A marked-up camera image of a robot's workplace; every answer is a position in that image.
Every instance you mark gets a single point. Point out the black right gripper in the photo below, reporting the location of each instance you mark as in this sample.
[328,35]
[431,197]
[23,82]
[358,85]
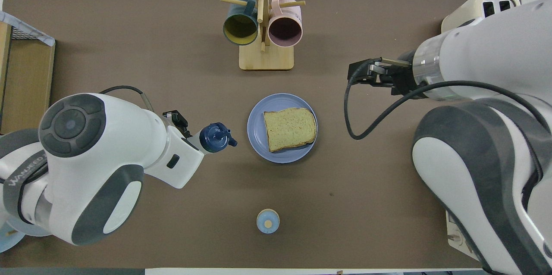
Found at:
[404,76]

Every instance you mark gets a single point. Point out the white squeeze bottle blue cap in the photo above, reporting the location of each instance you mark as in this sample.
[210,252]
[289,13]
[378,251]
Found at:
[214,137]

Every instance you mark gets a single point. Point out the slice of toast bread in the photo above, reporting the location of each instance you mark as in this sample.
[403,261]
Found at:
[289,130]

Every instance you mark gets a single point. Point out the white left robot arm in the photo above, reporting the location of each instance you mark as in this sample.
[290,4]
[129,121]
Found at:
[108,137]

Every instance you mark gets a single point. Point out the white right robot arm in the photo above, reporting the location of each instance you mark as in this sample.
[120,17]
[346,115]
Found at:
[474,180]

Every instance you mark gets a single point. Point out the blue round plate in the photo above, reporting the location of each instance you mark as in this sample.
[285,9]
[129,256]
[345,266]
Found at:
[256,128]

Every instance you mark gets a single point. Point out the pale grey plate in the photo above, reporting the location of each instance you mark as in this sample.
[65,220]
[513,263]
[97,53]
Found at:
[32,233]

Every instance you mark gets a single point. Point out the light blue plate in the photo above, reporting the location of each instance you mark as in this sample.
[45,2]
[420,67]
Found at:
[8,244]

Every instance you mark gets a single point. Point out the pink mug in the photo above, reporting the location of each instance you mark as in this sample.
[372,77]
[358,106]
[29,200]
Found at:
[284,29]

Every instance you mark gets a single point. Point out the wooden mug tree stand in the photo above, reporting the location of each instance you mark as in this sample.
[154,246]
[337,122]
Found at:
[266,59]

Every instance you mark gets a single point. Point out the dark teal mug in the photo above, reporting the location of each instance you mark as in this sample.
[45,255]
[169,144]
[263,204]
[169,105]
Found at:
[240,29]

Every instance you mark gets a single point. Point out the cream two-slot toaster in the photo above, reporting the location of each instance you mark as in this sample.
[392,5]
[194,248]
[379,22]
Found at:
[470,10]

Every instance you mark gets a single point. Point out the brown table mat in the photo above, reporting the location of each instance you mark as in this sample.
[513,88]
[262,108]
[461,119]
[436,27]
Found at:
[302,201]

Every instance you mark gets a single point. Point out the white toaster oven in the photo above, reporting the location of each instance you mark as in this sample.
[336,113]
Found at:
[455,232]

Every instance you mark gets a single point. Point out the white blue patterned cloth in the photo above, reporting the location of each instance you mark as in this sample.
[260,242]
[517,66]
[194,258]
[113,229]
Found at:
[26,29]

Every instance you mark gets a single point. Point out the wooden dish rack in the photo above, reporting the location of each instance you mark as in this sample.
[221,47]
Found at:
[12,232]

